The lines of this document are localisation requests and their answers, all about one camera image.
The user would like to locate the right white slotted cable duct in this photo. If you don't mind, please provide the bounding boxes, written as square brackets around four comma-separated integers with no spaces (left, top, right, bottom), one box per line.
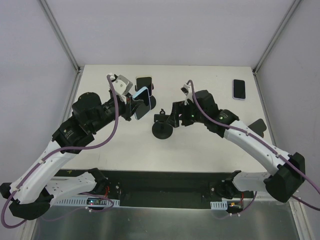
[210,200,228,211]

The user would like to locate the black phone cream case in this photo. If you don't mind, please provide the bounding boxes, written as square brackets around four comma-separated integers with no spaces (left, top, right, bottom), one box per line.
[135,75,154,96]

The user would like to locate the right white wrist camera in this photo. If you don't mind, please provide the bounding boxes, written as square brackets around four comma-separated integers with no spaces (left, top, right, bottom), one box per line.
[181,83,194,106]

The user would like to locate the black phone lavender case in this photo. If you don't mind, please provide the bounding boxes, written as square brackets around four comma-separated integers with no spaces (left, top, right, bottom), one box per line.
[232,79,246,100]

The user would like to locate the left white slotted cable duct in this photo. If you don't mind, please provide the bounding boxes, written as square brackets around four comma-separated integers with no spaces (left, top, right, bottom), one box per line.
[54,196,112,208]

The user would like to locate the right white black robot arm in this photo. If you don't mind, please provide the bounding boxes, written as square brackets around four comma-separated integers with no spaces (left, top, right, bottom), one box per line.
[166,90,306,203]

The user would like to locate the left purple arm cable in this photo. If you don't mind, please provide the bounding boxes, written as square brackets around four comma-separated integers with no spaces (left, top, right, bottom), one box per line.
[0,74,120,230]

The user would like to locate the right aluminium frame post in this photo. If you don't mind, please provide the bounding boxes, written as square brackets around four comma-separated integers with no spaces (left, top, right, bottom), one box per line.
[251,0,303,75]

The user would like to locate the left aluminium frame post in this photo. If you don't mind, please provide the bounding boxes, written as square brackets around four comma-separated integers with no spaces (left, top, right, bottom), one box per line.
[37,0,81,73]

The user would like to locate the black phone blue case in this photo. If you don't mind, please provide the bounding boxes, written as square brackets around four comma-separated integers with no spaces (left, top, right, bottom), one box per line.
[132,86,151,120]

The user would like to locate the aluminium frame post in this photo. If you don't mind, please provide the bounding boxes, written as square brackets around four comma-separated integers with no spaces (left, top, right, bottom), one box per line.
[251,0,303,75]
[37,0,81,73]

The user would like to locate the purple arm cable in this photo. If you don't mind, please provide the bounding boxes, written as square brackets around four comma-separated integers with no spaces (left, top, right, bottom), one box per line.
[187,79,320,212]
[0,74,120,230]

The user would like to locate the white slotted cable duct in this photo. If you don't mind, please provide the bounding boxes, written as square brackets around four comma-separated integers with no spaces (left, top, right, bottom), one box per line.
[54,196,112,208]
[210,200,228,211]

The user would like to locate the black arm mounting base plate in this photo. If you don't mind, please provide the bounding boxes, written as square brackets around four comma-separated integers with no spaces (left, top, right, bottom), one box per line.
[76,170,273,208]

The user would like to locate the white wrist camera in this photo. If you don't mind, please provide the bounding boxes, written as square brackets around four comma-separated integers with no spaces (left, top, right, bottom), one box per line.
[181,83,194,106]
[107,74,133,104]

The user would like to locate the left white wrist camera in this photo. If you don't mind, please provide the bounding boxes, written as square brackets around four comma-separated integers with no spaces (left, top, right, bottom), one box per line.
[107,74,133,104]

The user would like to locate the black round-base phone stand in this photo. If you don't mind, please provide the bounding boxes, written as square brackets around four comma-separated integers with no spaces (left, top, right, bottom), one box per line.
[134,85,157,110]

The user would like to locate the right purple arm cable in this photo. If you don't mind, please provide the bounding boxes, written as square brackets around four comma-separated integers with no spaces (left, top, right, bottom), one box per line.
[187,79,320,212]

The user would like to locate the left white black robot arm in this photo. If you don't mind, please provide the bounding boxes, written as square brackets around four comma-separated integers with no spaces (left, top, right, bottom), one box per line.
[0,92,141,221]

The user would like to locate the black stand on brown disc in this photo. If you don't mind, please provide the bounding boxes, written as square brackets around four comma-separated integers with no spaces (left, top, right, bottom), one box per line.
[248,118,267,138]

